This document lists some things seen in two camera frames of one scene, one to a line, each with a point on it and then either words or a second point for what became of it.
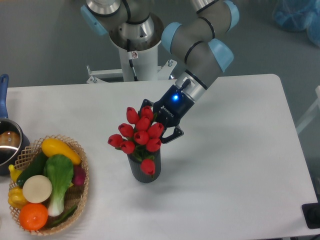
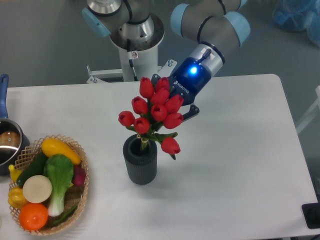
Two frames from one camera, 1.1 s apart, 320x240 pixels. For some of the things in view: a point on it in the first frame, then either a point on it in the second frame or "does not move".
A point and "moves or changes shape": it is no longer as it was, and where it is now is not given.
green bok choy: x=59 y=170 does not move
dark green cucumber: x=36 y=168 does not move
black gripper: x=170 y=108 → x=188 y=79
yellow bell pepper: x=16 y=197 does not move
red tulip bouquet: x=139 y=137 moves or changes shape
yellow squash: x=51 y=146 does not move
